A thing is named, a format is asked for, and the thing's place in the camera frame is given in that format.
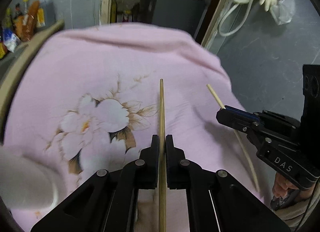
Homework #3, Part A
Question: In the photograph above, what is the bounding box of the large oil jug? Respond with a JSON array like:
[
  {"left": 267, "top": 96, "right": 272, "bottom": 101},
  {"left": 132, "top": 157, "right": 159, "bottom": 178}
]
[{"left": 36, "top": 0, "right": 56, "bottom": 30}]

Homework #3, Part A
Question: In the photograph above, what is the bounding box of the dark grey cabinet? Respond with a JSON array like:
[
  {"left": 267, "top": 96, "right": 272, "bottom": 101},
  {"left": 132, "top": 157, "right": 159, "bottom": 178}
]
[{"left": 140, "top": 0, "right": 206, "bottom": 36}]

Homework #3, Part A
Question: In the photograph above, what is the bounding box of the dark soy sauce bottle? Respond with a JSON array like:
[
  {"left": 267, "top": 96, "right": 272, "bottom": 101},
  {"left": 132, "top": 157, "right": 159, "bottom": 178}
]
[{"left": 14, "top": 3, "right": 23, "bottom": 29}]

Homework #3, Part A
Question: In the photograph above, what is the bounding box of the pale chopstick beside spoon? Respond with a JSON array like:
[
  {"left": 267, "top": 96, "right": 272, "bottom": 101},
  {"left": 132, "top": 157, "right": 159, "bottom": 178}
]
[{"left": 206, "top": 84, "right": 260, "bottom": 193}]

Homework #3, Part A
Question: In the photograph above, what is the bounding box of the long brown chopstick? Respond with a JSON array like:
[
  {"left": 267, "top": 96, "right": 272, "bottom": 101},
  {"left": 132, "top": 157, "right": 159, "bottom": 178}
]
[{"left": 158, "top": 79, "right": 167, "bottom": 232}]

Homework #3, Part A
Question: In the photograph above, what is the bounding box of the pink floral tablecloth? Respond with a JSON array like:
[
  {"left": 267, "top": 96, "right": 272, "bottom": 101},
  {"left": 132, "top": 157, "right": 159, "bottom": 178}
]
[{"left": 4, "top": 24, "right": 265, "bottom": 231}]

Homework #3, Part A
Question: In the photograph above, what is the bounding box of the white salt bag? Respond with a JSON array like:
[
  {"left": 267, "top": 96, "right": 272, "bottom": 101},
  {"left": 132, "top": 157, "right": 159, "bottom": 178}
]
[{"left": 3, "top": 29, "right": 21, "bottom": 52}]

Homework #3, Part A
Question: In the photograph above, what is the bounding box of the orange snack bag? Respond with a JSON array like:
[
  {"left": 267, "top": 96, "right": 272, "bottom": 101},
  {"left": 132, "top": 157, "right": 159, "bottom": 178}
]
[{"left": 21, "top": 0, "right": 40, "bottom": 42}]

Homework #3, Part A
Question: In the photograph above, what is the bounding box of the white hose loop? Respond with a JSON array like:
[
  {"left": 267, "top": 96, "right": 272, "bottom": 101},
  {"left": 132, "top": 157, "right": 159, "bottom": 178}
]
[{"left": 217, "top": 0, "right": 261, "bottom": 37}]

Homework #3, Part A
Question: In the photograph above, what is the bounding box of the white utensil holder cup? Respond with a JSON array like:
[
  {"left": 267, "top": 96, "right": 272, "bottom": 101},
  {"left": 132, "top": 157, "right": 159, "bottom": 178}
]
[{"left": 1, "top": 146, "right": 66, "bottom": 210}]

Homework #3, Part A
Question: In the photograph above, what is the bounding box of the operator right hand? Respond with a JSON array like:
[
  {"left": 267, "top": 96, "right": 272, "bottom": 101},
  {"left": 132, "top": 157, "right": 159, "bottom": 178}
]
[{"left": 272, "top": 172, "right": 298, "bottom": 198}]

